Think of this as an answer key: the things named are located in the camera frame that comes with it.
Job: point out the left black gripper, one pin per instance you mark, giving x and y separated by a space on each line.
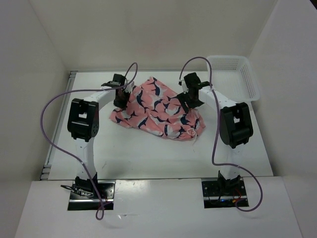
123 105

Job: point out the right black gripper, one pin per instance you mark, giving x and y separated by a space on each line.
182 98

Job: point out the pink shark print shorts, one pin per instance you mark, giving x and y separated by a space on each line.
154 108

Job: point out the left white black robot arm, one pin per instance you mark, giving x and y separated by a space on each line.
84 123

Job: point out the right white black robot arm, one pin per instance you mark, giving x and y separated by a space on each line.
234 125

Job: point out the white plastic basket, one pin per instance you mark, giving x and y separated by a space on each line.
233 77

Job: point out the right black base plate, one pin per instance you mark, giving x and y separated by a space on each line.
214 197

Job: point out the aluminium table edge rail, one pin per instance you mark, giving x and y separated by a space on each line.
51 152

